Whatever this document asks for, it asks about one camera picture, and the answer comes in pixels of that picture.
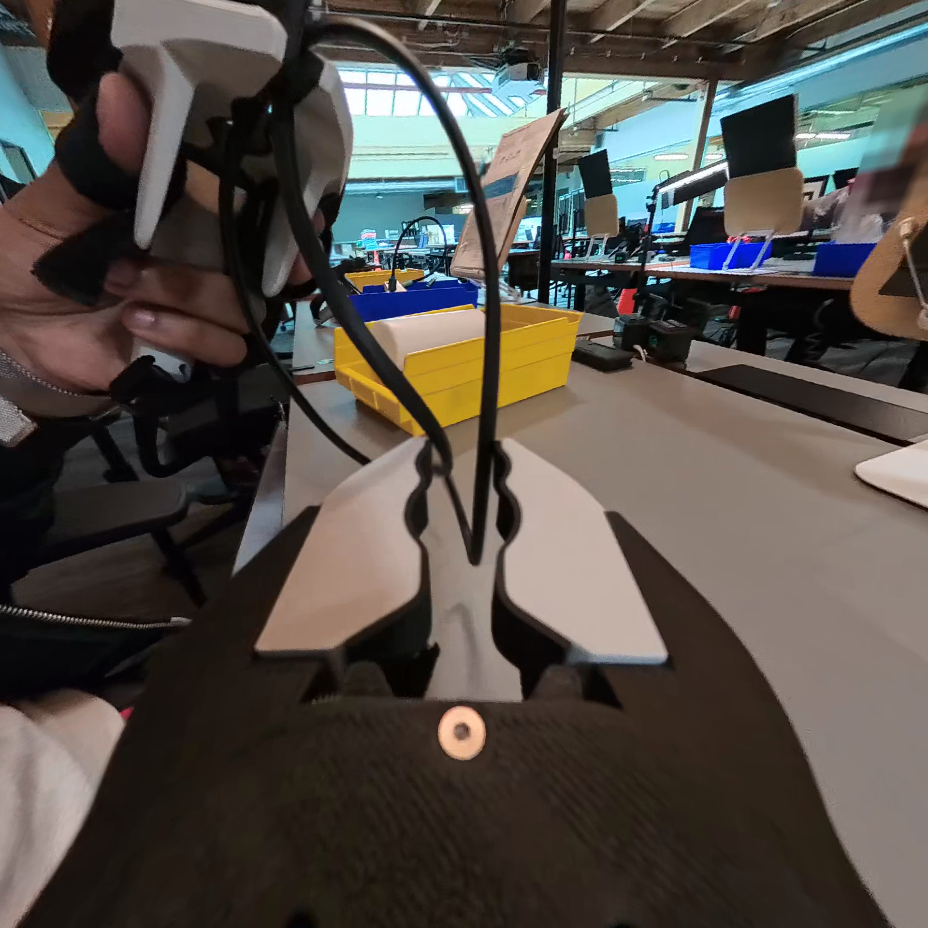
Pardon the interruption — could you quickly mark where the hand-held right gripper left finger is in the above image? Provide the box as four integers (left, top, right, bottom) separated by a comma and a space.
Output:
254, 435, 440, 661

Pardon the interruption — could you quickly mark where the white garment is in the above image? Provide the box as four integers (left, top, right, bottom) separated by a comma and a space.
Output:
0, 689, 128, 928

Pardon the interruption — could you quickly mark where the dark green jacket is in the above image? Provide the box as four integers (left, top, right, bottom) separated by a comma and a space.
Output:
0, 406, 193, 697

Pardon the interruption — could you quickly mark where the grey desk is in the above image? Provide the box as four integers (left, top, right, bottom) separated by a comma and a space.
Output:
232, 312, 928, 928

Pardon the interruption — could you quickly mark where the black office chair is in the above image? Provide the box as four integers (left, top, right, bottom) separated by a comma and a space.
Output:
29, 355, 291, 606

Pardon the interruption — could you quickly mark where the black monitor with white stand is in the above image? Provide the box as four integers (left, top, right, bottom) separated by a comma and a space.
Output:
850, 216, 928, 508
720, 94, 807, 271
576, 148, 623, 261

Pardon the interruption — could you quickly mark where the yellow plastic bin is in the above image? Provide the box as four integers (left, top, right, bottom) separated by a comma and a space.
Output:
345, 267, 427, 292
333, 303, 583, 437

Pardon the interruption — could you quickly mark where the blue plastic bin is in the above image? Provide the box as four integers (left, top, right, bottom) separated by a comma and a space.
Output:
689, 243, 775, 271
812, 241, 880, 278
348, 279, 481, 323

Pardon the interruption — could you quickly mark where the person's left hand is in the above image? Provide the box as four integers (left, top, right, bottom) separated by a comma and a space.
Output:
0, 72, 251, 418

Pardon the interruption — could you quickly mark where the black pole stand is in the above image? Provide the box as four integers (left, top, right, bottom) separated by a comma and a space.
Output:
538, 0, 568, 305

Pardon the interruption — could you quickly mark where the thin black cable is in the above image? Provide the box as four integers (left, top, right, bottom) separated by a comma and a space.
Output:
217, 109, 374, 466

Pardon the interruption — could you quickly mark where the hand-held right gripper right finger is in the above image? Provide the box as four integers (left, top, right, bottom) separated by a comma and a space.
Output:
493, 437, 669, 668

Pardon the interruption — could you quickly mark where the ceiling projector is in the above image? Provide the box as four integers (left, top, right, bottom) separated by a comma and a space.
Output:
493, 47, 545, 92

